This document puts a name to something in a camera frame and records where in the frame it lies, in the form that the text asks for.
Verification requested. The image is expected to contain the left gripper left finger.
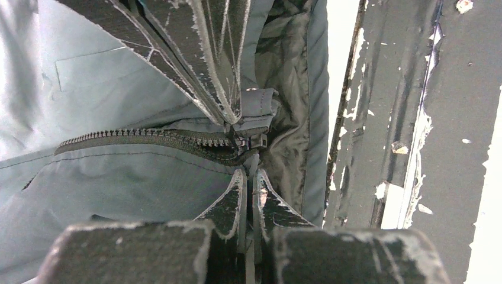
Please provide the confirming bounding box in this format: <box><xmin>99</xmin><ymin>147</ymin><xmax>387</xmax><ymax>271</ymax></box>
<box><xmin>37</xmin><ymin>169</ymin><xmax>247</xmax><ymax>283</ymax></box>

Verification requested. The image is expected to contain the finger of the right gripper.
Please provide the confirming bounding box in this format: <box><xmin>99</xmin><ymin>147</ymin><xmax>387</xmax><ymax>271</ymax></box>
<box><xmin>61</xmin><ymin>1</ymin><xmax>226</xmax><ymax>125</ymax></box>
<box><xmin>141</xmin><ymin>1</ymin><xmax>251</xmax><ymax>125</ymax></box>

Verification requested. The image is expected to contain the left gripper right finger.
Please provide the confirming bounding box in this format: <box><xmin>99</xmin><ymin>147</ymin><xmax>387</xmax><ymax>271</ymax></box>
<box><xmin>252</xmin><ymin>169</ymin><xmax>450</xmax><ymax>283</ymax></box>

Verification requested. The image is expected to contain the grey black zip jacket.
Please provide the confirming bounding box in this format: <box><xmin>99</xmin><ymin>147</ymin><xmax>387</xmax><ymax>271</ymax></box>
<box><xmin>1</xmin><ymin>1</ymin><xmax>329</xmax><ymax>283</ymax></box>

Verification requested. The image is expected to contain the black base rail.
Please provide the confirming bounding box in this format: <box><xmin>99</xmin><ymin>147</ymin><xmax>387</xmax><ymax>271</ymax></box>
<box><xmin>324</xmin><ymin>1</ymin><xmax>501</xmax><ymax>283</ymax></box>

